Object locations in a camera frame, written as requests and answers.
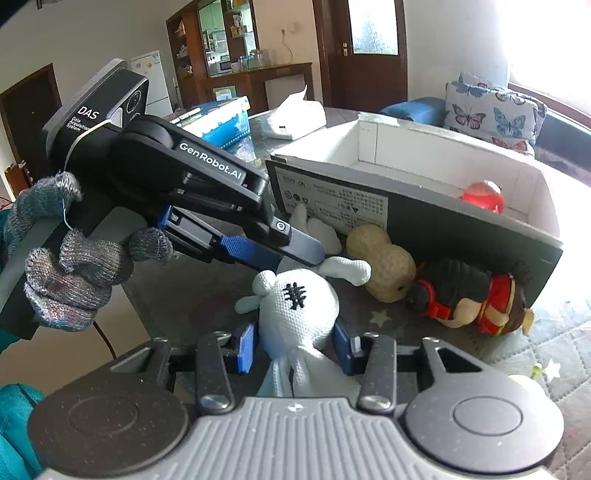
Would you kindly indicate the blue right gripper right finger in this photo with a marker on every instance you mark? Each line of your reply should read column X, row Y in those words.
column 348, row 349

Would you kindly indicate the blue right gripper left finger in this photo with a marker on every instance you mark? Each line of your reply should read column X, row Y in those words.
column 246, row 348

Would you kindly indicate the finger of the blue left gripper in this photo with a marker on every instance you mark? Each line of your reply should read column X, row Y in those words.
column 193, row 237
column 297, row 245

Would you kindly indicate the white knitted rabbit toy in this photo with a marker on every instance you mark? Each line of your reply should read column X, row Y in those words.
column 297, row 311

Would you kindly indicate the beige peanut plush toy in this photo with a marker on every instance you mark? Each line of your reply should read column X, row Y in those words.
column 393, row 268

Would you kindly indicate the black-haired red doll figure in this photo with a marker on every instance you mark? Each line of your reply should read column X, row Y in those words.
column 457, row 294

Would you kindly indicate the white cardboard sorting box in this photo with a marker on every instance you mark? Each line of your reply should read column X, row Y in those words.
column 407, row 178

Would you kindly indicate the grey knit gloved left hand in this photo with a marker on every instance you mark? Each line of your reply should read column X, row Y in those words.
column 68, row 289

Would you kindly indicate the blue yellow cardboard box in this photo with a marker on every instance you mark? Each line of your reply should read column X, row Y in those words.
column 221, row 123

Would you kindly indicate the white refrigerator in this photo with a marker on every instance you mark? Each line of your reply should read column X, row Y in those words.
column 149, row 65

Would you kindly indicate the white tissue pack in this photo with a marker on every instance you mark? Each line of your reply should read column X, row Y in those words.
column 295, row 118

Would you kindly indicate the dark wooden cabinet shelf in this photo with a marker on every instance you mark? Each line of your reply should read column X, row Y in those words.
column 217, row 56

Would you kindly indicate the red round toy figure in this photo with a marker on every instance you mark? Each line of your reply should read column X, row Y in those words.
column 485, row 194

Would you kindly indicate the dark wooden glass door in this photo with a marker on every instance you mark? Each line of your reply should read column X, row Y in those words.
column 362, row 47

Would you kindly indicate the butterfly print pillow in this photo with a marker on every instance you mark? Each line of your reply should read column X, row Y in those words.
column 502, row 117

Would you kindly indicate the blue sofa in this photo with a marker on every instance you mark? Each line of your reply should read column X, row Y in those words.
column 561, row 144

